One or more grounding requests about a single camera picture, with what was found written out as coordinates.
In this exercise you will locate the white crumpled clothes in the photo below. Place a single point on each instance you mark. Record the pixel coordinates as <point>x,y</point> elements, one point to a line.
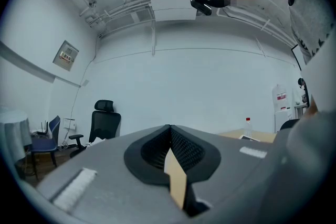
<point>95,142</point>

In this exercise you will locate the grey electrical panel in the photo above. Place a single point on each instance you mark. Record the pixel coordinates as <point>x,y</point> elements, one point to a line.
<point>65,56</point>

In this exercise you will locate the small white junction box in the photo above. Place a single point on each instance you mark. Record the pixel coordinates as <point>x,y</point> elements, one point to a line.
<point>85,82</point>

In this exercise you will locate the clear bottle with red cap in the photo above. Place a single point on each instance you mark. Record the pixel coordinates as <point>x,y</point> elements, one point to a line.
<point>248,128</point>

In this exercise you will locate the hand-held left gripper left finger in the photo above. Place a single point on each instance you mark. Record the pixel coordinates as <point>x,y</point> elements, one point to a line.
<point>110,181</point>

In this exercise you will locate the white air conditioner unit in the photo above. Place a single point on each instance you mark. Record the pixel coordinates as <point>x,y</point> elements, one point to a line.
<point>173,5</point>

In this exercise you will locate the round table with white cloth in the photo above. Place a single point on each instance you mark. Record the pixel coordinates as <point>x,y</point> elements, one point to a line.
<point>13,131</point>

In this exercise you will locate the black office chair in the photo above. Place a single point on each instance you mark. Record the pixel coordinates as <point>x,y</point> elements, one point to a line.
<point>105,123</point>

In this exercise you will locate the black head camera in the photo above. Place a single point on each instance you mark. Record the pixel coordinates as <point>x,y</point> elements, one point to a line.
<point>200,5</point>

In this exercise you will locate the black folding chair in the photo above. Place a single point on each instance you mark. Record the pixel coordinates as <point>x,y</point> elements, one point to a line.
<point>288,124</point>

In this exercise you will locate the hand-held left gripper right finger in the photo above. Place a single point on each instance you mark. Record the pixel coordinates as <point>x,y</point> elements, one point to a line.
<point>236,178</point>

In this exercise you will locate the black stand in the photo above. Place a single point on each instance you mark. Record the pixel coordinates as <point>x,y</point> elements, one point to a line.
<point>304,94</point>

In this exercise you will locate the wifi router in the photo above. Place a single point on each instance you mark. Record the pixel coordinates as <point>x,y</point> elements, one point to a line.
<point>43,129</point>

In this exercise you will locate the grey printed t-shirt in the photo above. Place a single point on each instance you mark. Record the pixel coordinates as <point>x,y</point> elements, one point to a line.
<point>312,2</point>

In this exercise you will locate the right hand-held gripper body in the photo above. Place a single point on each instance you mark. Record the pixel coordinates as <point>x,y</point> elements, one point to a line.
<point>317,152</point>

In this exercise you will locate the white wall box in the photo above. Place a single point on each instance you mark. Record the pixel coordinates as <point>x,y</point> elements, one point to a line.
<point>69,123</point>

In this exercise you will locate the blue chair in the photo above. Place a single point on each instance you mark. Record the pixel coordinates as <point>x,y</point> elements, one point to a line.
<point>48,139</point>

